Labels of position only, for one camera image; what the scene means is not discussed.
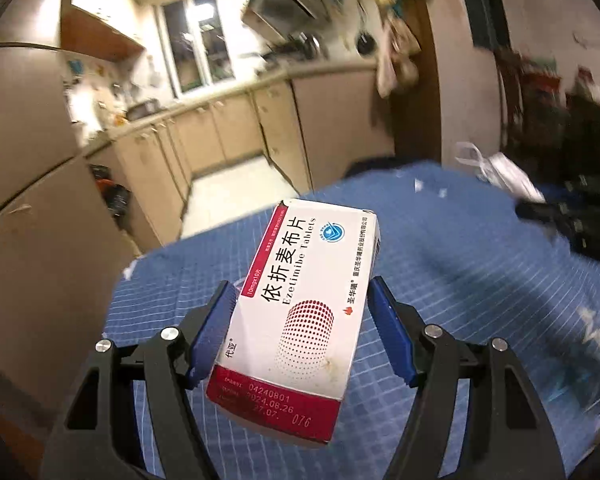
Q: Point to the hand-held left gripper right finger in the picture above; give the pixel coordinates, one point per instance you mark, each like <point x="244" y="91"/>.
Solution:
<point x="395" y="335"/>

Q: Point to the kitchen window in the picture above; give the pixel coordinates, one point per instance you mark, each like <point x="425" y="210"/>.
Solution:
<point x="197" y="45"/>

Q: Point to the wall kitchen cabinet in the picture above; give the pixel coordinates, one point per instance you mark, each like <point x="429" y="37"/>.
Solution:
<point x="100" y="25"/>

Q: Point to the beige hanging bags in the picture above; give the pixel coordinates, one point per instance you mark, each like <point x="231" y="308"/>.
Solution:
<point x="397" y="60"/>

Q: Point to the blue star-print tablecloth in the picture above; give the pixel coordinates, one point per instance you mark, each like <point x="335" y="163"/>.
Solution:
<point x="480" y="285"/>

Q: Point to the black trash bag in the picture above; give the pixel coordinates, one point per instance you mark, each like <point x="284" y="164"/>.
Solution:
<point x="111" y="197"/>

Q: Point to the dark window curtain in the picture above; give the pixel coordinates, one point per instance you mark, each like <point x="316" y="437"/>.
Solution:
<point x="482" y="5"/>

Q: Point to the steel range hood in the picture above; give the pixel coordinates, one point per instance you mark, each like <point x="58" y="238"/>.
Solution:
<point x="280" y="5"/>

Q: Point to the steel electric kettle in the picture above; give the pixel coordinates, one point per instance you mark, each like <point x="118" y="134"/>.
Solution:
<point x="315" y="45"/>

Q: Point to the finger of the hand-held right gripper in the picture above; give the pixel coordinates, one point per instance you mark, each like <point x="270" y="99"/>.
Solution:
<point x="542" y="211"/>

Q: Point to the orange liquid bottle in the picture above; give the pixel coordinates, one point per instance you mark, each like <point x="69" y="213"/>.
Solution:
<point x="119" y="119"/>

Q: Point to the red flower pot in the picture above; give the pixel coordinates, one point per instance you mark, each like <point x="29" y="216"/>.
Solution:
<point x="542" y="77"/>

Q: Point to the black wok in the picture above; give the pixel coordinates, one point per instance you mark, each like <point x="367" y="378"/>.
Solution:
<point x="285" y="49"/>

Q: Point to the white and red medicine box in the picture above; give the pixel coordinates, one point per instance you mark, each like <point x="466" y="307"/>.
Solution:
<point x="300" y="310"/>

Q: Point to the beige refrigerator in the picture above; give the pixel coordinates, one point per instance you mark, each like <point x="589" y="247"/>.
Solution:
<point x="30" y="210"/>

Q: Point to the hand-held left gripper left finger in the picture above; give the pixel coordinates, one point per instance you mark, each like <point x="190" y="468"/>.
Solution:
<point x="212" y="335"/>

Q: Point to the beige base kitchen cabinets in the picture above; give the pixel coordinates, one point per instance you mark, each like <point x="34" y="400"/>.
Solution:
<point x="230" y="125"/>

